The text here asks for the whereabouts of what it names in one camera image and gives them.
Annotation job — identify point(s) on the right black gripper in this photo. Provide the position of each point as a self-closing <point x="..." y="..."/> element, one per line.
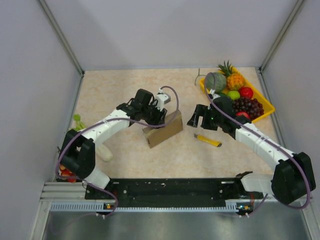
<point x="200" y="110"/>

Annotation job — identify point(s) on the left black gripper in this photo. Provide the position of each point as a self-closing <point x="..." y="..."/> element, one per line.
<point x="159" y="118"/>

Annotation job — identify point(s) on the yellow utility knife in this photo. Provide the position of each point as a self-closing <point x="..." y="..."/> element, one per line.
<point x="208" y="140"/>

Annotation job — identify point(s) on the brown cardboard express box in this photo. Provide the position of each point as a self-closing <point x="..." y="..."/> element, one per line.
<point x="155" y="137"/>

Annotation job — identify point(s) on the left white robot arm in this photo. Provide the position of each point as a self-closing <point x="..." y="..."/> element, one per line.
<point x="78" y="153"/>

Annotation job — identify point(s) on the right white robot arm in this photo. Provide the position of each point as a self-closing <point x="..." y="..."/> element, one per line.
<point x="292" y="173"/>

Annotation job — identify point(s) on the dark green lime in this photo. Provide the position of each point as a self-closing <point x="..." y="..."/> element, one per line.
<point x="221" y="94"/>

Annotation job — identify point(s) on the light green lime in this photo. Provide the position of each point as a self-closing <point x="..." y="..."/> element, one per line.
<point x="233" y="94"/>

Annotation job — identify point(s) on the red apple front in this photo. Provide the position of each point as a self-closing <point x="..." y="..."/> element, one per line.
<point x="243" y="115"/>

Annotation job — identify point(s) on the red apple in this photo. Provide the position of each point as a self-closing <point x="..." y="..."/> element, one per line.
<point x="246" y="92"/>
<point x="243" y="115"/>

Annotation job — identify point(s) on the green melon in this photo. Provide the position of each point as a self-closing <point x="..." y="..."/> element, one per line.
<point x="215" y="81"/>

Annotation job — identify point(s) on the pineapple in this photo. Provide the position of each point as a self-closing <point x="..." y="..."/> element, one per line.
<point x="234" y="80"/>

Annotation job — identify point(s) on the purple grape bunch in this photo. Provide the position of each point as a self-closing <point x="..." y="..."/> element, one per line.
<point x="250" y="108"/>

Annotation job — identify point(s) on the green celery stalk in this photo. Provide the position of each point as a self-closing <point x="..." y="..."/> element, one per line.
<point x="103" y="152"/>

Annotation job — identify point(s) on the yellow plastic tray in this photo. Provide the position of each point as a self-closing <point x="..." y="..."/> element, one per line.
<point x="266" y="105"/>

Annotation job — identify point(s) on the red lychee bunch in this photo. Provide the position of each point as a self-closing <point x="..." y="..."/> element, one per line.
<point x="67" y="175"/>

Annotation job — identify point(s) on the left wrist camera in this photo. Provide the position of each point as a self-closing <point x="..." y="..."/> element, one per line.
<point x="161" y="99"/>

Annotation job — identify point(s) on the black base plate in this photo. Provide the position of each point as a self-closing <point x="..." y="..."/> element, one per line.
<point x="172" y="192"/>

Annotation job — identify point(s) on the white slotted cable duct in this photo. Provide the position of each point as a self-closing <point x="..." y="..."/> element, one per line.
<point x="230" y="207"/>

